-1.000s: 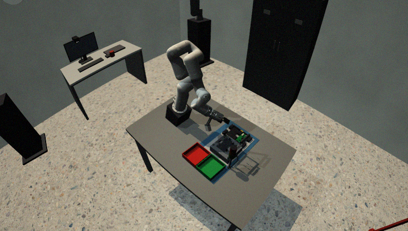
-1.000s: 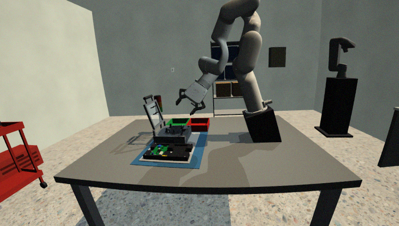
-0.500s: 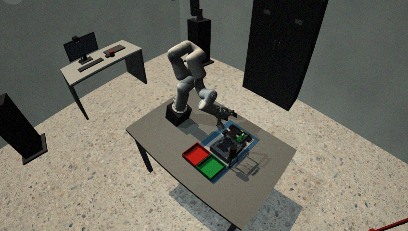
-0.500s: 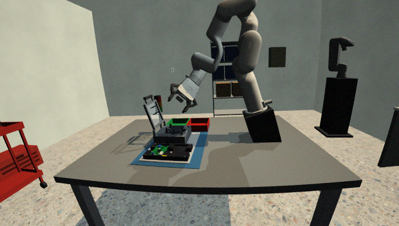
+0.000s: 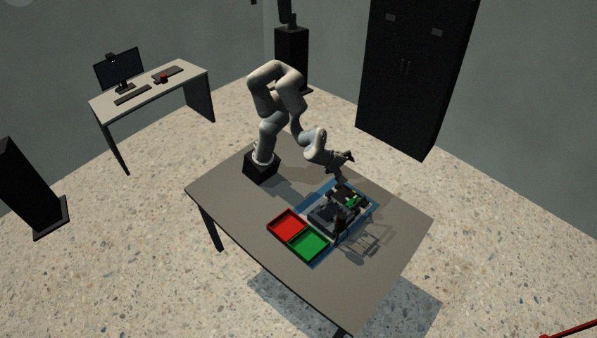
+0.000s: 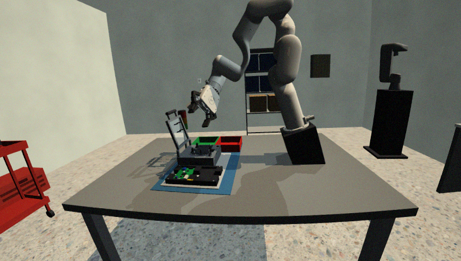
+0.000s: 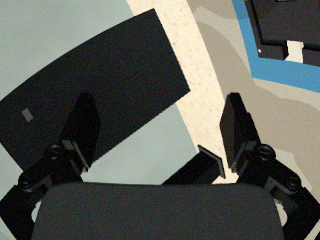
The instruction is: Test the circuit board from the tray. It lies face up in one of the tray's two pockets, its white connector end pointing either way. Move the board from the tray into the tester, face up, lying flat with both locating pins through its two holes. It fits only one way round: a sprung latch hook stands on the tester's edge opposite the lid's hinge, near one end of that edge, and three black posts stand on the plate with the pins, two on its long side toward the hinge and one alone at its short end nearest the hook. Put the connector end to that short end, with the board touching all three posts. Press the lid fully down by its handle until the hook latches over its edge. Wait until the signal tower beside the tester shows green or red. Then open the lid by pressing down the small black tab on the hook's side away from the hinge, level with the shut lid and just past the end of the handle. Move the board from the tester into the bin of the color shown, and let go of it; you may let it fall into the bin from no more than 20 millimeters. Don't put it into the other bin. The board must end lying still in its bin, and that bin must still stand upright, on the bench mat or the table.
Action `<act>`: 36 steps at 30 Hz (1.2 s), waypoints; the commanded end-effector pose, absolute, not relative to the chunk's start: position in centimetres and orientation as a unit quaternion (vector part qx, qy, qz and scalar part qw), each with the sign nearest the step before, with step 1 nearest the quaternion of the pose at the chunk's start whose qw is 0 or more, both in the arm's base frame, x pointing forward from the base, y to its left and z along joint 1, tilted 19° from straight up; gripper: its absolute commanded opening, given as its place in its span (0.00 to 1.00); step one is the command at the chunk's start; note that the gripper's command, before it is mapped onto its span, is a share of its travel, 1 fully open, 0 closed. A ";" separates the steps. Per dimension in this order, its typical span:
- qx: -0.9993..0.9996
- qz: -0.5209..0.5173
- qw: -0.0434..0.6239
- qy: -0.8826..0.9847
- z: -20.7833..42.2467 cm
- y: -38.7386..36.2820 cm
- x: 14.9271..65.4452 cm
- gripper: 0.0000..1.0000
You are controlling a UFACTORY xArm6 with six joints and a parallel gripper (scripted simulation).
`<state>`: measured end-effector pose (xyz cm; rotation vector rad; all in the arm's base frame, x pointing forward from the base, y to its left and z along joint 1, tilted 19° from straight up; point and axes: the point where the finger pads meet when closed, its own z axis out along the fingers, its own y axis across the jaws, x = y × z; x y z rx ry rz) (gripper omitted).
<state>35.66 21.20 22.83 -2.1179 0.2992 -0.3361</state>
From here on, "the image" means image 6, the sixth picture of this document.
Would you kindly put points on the red bin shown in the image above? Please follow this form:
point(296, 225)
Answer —
point(230, 143)

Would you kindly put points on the green circuit board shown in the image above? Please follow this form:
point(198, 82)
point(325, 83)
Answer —
point(184, 173)

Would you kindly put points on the green bin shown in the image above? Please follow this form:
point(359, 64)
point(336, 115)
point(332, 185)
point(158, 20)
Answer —
point(206, 140)

